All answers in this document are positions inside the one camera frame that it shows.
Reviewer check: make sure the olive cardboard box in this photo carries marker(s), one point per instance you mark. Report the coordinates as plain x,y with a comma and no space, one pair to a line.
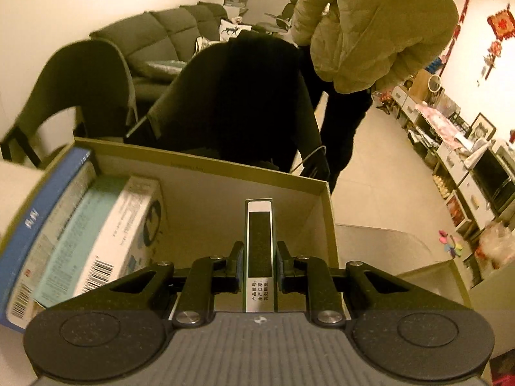
201,193

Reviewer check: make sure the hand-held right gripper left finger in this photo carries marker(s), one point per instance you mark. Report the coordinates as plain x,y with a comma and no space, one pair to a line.
237,269

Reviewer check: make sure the round mirror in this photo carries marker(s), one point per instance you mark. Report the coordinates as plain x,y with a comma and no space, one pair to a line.
434,83

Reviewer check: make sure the dark green armchair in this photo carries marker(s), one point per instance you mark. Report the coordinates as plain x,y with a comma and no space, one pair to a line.
177,100
80,76

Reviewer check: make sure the black television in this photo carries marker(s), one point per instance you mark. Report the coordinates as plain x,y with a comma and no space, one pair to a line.
493,177

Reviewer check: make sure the small framed picture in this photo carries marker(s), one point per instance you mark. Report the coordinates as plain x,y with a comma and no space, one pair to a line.
483,128

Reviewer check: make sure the teal and white box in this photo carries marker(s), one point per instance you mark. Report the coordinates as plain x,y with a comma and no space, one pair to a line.
80,241

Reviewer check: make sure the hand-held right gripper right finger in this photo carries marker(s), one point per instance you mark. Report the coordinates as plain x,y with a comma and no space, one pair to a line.
283,269

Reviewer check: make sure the grey office chair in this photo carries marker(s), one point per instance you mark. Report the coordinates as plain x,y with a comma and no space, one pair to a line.
281,12

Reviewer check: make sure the long blue box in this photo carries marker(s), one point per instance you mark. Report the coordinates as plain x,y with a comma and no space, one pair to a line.
48,217

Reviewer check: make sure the red knot wall decoration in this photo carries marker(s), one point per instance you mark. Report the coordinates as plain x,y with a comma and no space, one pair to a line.
501,26

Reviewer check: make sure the pink cloth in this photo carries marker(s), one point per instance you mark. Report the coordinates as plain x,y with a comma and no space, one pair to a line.
438,122

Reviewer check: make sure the olive cardboard box lid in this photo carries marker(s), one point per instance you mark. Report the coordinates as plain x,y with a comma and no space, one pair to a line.
438,285

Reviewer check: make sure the deer print pillow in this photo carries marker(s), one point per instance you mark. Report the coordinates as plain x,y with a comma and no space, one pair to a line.
233,30

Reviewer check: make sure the brown cardboard box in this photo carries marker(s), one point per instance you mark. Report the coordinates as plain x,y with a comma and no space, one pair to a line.
420,84

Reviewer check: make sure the white low cabinet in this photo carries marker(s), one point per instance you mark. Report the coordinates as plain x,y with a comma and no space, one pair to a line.
454,161

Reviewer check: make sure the colourful floor toys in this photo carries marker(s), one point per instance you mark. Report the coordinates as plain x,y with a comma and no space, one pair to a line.
450,245

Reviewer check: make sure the slim black and white box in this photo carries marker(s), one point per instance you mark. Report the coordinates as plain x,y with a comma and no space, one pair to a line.
259,249

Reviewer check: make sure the red couplet banner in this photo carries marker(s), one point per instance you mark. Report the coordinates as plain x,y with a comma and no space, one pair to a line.
466,4

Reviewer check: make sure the translucent plastic bag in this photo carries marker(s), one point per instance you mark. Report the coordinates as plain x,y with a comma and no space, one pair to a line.
497,249

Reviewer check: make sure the grey green sofa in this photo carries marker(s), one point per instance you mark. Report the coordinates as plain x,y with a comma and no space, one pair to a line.
161,28

